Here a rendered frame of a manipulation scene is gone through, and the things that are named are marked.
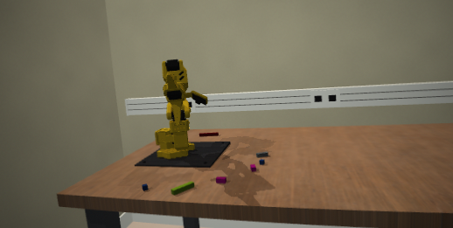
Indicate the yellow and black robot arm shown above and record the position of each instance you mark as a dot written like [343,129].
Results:
[179,134]

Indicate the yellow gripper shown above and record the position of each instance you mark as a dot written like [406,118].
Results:
[175,94]

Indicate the lime green rectangular rod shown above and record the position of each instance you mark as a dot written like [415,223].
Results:
[182,188]

